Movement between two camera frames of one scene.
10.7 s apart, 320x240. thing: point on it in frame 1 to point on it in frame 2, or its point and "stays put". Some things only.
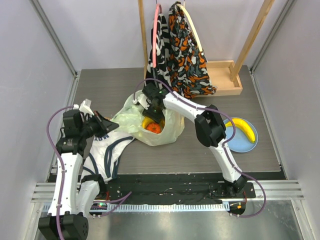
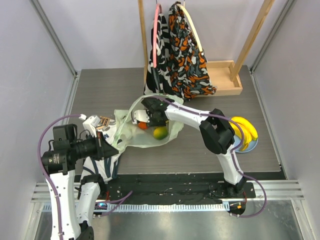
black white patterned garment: [161, 72] stays put
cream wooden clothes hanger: [183, 6] stays put
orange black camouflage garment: [188, 69] stays put
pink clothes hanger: [154, 39] stays put
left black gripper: [108, 126] to [103, 148]
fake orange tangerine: [153, 127] to [143, 125]
